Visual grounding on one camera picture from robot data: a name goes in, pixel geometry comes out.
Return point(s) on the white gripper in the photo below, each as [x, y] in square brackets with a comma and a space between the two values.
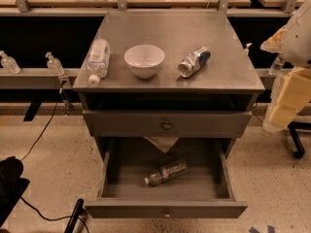
[298, 43]

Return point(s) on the clear plastic water bottle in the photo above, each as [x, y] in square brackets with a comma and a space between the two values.
[166, 173]

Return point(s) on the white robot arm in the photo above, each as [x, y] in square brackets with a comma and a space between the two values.
[296, 47]

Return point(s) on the small pump bottle behind cabinet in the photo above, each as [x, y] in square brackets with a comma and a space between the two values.
[247, 48]

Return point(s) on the open grey middle drawer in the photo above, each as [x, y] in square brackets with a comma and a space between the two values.
[203, 191]

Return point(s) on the grey metal drawer cabinet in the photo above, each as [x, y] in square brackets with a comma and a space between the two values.
[228, 82]

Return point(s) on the closed grey upper drawer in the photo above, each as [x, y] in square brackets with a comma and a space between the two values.
[182, 124]

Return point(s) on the large clear bottle lying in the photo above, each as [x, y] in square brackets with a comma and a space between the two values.
[98, 61]

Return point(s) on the clear pump bottle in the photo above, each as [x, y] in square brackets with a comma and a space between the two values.
[54, 65]
[8, 63]

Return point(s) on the left clear pump bottle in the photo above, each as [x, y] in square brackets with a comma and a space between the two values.
[8, 63]

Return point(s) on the black wheeled stand leg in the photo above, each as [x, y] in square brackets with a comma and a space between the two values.
[293, 127]

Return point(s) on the crushed silver soda can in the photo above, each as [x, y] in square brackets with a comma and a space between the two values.
[193, 62]

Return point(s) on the white ceramic bowl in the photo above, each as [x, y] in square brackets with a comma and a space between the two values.
[144, 60]

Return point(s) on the black stand leg bottom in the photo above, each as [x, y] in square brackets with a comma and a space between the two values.
[75, 216]

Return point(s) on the black object at left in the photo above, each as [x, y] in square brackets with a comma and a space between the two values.
[12, 185]

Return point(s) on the upright water bottle on rail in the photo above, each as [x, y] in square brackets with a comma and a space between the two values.
[276, 65]

